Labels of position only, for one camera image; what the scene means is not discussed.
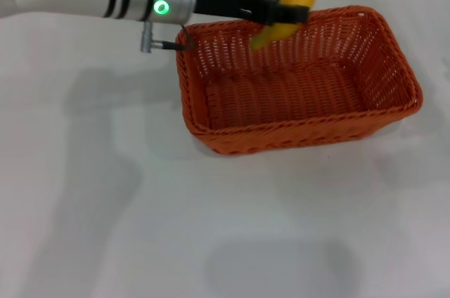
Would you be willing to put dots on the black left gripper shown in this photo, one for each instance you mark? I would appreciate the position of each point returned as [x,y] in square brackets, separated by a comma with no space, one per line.
[239,3]

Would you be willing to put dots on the orange woven basket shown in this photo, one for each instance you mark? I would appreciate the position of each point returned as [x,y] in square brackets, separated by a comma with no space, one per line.
[288,101]

